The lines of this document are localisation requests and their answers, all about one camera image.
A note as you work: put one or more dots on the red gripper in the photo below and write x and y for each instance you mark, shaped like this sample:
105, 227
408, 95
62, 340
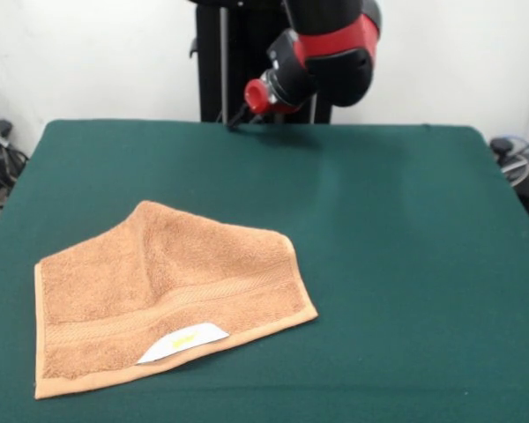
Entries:
258, 94

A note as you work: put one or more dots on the orange terry towel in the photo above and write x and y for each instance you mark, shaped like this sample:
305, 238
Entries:
114, 299

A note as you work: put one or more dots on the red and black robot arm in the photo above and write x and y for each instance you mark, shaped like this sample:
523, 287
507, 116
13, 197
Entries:
335, 53

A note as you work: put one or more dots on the dark green table cloth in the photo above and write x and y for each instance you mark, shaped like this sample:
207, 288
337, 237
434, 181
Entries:
379, 264

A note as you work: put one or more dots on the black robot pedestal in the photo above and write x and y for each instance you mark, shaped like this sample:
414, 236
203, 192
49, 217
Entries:
211, 66

